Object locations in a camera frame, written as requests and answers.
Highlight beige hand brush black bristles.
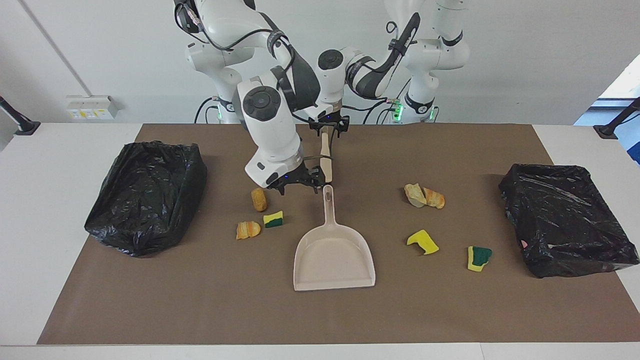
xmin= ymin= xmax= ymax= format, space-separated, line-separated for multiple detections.
xmin=320 ymin=126 xmax=334 ymax=184

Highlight striped orange croissant piece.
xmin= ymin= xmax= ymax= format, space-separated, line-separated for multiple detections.
xmin=236 ymin=220 xmax=262 ymax=240

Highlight beige plastic dustpan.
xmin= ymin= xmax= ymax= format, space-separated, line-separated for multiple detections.
xmin=293 ymin=184 xmax=377 ymax=292

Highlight pale crumbly bread piece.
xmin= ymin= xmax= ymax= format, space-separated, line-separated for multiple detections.
xmin=404 ymin=183 xmax=427 ymax=208

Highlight brown croissant end piece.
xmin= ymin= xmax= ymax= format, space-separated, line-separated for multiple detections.
xmin=423 ymin=187 xmax=446 ymax=210

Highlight notched all-yellow sponge piece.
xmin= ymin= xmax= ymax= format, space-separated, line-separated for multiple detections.
xmin=406 ymin=229 xmax=440 ymax=256

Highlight large yellow green sponge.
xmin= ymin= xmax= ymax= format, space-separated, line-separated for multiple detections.
xmin=467 ymin=245 xmax=493 ymax=273

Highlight black bag-lined bin pink spot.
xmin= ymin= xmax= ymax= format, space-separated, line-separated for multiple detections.
xmin=498 ymin=163 xmax=640 ymax=279

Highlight brown table mat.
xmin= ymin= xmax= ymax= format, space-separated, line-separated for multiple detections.
xmin=36 ymin=123 xmax=640 ymax=346

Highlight black clamp stand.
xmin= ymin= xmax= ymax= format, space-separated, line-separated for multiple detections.
xmin=593 ymin=97 xmax=640 ymax=140
xmin=0 ymin=96 xmax=42 ymax=136

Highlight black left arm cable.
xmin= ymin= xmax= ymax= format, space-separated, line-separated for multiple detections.
xmin=342 ymin=20 xmax=402 ymax=113

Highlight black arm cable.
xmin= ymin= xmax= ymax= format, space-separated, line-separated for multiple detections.
xmin=342 ymin=20 xmax=402 ymax=113
xmin=172 ymin=0 xmax=333 ymax=171

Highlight black base cable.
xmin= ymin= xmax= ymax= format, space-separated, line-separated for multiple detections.
xmin=194 ymin=96 xmax=222 ymax=124
xmin=363 ymin=97 xmax=401 ymax=125

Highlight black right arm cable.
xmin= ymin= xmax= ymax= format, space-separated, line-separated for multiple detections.
xmin=172 ymin=0 xmax=333 ymax=171

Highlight white wall socket strip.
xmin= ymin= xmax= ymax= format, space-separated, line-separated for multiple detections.
xmin=66 ymin=95 xmax=121 ymax=121

